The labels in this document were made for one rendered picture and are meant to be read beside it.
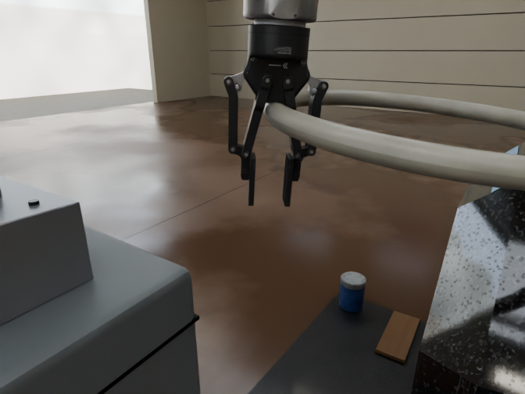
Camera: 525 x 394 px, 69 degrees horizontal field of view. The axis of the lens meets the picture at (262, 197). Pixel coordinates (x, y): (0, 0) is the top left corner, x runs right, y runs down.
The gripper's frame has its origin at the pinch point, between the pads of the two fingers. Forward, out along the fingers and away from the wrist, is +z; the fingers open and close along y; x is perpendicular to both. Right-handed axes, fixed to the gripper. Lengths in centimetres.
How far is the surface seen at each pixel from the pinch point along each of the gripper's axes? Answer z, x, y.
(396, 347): 78, 48, 54
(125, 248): 2.7, -14.3, -16.5
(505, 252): 9.3, -3.4, 36.1
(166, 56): 25, 784, -139
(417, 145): -10.6, -18.8, 10.8
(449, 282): 17.6, 0.7, 31.6
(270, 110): -10.4, -2.7, -0.7
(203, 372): 84, 45, -13
